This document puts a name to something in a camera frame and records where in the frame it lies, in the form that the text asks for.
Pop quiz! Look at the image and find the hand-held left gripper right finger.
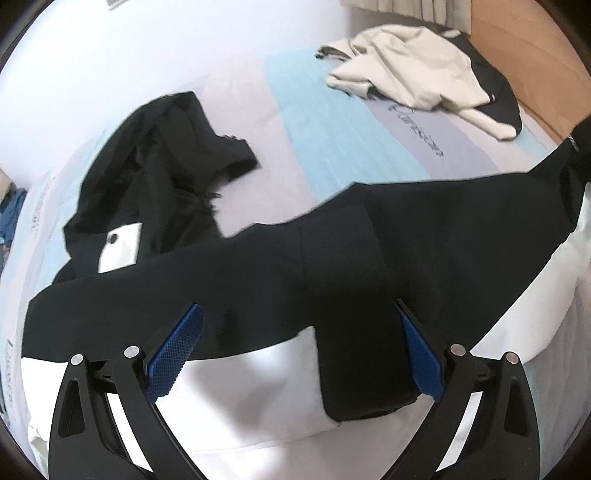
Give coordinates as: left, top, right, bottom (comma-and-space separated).
394, 298, 542, 480

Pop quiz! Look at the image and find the cream and black garment pile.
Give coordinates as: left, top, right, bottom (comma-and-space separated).
316, 25, 519, 141

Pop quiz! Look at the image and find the black and white jacket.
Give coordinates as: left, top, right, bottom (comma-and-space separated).
21, 91, 591, 480

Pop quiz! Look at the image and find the light curtain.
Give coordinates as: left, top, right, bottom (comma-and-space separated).
341, 0, 476, 25

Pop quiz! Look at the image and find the blue cloth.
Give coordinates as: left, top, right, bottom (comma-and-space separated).
0, 187, 27, 247

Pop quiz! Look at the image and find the pastel striped bed sheet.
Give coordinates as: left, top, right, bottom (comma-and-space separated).
0, 0, 591, 480

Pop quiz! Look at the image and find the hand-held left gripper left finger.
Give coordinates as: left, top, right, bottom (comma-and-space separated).
47, 302, 205, 480

